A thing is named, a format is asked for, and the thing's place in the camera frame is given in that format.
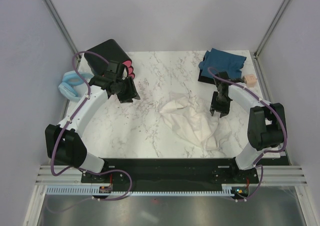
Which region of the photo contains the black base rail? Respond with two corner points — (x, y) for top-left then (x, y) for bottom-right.
(79, 157), (291, 201)

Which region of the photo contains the white t shirt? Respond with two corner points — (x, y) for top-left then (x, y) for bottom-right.
(159, 92), (231, 151)

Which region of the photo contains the purple cable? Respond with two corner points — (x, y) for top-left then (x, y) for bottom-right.
(207, 67), (288, 201)
(49, 51), (133, 213)

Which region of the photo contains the folded teal t shirt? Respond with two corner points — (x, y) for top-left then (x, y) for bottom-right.
(198, 48), (247, 79)

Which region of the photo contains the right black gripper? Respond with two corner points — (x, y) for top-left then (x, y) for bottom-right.
(209, 91), (232, 118)

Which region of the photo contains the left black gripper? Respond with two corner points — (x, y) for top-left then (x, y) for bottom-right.
(116, 76), (141, 104)

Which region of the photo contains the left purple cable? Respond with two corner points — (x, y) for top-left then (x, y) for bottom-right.
(49, 51), (133, 213)

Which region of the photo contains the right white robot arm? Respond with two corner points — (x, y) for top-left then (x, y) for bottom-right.
(210, 72), (288, 183)

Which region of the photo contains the small pink cube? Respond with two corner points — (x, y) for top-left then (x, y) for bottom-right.
(243, 74), (258, 88)

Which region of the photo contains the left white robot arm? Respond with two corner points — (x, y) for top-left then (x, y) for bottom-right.
(45, 61), (140, 182)

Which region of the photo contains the white slotted cable duct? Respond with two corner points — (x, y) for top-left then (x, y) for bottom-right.
(46, 184), (233, 196)

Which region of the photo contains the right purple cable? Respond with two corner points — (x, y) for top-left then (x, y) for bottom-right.
(207, 67), (288, 201)

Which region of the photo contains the black pink drawer box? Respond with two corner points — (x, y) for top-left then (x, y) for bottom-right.
(84, 39), (135, 79)

